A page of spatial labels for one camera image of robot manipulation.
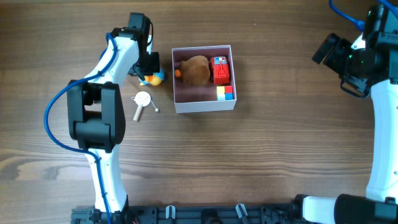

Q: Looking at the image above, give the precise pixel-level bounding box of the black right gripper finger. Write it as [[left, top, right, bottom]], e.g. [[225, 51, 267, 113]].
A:
[[312, 33, 341, 64], [323, 39, 352, 75]]

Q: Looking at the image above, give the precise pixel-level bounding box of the yellow duck toy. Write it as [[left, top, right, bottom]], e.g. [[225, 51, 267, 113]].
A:
[[139, 69, 165, 86]]

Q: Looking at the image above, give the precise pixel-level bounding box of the brown plush toy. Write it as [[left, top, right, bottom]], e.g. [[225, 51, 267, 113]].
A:
[[174, 55, 211, 86]]

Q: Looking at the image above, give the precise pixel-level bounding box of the white wooden rattle drum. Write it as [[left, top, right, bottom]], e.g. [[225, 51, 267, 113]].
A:
[[131, 91, 160, 122]]

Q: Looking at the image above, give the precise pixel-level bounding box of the red toy fire truck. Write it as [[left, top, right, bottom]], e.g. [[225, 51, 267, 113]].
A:
[[210, 56, 230, 85]]

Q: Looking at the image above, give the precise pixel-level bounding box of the colourful puzzle cube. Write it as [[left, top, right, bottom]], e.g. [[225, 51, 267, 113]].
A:
[[216, 86, 234, 101]]

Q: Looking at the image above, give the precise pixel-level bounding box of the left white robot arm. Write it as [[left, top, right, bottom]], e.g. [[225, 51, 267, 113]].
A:
[[67, 12, 161, 214]]

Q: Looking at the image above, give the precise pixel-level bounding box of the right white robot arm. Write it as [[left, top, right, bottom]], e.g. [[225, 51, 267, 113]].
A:
[[286, 0, 397, 223]]

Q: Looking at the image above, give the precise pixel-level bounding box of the white box pink inside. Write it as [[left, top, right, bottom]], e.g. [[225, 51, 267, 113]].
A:
[[172, 45, 237, 113]]

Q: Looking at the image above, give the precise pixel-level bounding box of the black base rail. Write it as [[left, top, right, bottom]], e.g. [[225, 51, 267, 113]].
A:
[[70, 203, 299, 224]]

